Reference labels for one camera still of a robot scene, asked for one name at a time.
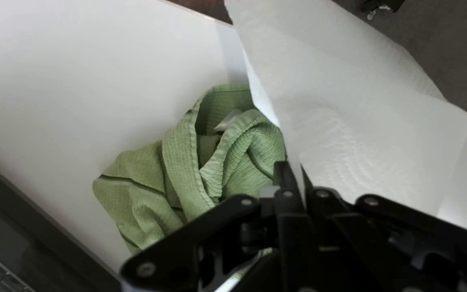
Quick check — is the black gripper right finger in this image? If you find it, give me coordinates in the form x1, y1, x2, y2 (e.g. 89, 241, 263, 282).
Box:
303, 175, 467, 292

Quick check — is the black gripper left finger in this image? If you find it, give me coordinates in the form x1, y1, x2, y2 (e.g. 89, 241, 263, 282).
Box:
120, 162, 321, 292

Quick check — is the torn paper towel sheet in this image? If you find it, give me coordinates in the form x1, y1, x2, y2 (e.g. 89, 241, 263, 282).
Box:
225, 0, 467, 228

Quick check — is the green towel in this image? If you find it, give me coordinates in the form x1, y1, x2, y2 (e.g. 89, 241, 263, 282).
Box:
92, 84, 287, 252

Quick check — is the black table base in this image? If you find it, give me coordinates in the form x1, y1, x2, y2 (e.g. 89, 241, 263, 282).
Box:
360, 0, 405, 19

